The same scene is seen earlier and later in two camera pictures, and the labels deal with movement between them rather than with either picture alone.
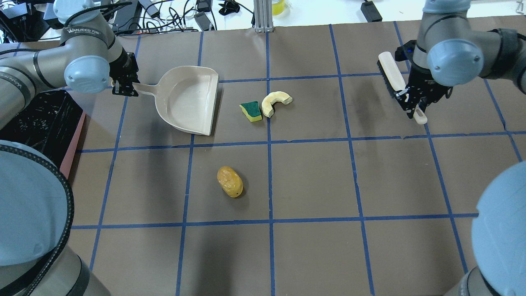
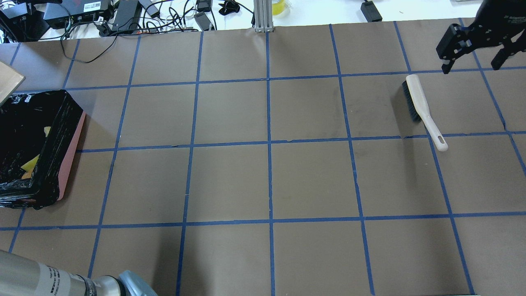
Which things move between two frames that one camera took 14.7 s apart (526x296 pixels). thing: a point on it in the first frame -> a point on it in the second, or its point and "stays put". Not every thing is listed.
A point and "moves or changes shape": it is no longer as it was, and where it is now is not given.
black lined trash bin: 51,122 stays put
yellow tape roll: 277,8 stays put
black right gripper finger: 407,101 -> 446,68
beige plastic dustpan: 186,97 moves or changes shape
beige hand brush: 394,82 moves or changes shape
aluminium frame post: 263,12 stays put
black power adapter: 370,12 stays put
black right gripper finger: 422,103 -> 510,48
